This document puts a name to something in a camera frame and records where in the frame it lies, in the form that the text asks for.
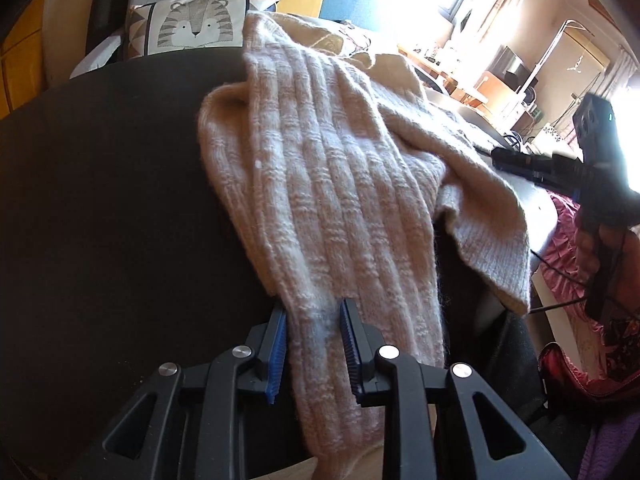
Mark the tiger print cushion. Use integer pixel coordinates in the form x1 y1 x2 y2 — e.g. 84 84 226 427
122 0 281 61

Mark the pink ruffled cloth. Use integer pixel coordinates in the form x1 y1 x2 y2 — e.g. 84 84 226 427
542 187 603 323

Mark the black rolled mat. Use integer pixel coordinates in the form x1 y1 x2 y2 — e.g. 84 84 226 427
85 0 142 56

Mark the black monitor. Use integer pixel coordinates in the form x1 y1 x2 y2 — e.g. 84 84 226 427
492 45 532 93

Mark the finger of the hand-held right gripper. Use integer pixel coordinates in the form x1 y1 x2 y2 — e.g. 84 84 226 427
490 147 581 191

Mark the person's purple garment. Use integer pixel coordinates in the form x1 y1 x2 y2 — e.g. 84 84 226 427
575 417 640 480

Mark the black cable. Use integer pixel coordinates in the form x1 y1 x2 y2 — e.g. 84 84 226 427
529 247 593 313

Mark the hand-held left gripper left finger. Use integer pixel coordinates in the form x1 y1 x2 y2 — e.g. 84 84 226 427
65 302 288 480

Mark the person's red jacket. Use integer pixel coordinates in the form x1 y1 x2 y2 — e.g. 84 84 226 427
537 342 640 411

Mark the person's right hand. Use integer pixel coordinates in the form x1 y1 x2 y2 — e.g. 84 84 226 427
575 215 640 321

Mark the cream knit sweater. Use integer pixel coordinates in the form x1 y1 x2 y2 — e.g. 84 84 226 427
197 10 532 480

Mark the wooden desk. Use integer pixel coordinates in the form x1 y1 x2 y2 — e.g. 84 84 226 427
397 42 501 111

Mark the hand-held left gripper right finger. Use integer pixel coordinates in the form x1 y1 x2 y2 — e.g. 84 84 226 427
339 299 571 480

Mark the wooden wardrobe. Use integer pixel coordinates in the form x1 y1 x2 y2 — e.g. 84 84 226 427
0 0 51 121

